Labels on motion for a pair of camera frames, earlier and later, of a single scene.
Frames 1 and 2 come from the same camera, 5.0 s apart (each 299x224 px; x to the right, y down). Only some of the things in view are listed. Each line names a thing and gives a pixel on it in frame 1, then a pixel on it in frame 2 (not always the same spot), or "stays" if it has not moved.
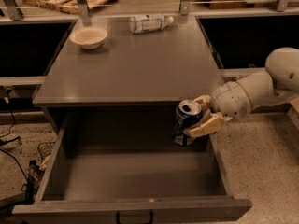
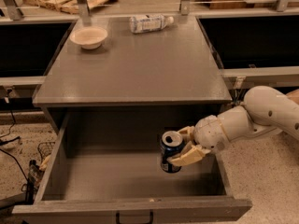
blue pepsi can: [188, 114] -> [172, 144]
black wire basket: [45, 148] stays
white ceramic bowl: [89, 37] stays
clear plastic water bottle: [149, 22] stays
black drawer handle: [151, 219] stays
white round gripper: [231, 101] -> [207, 133]
